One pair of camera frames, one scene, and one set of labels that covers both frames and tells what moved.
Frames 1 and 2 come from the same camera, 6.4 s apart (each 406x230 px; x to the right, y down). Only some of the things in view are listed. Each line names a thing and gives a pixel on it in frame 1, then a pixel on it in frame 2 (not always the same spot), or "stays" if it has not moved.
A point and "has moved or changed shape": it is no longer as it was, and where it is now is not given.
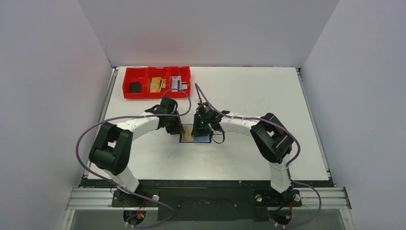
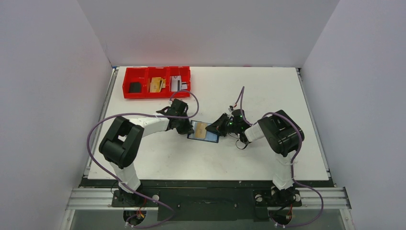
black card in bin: x=135 y=87 stays
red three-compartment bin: x=154 y=82 stays
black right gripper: x=200 y=126 -> x=220 y=124
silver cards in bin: x=177 y=84 stays
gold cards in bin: x=157 y=84 stays
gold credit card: x=187 y=136 has moved or changed shape
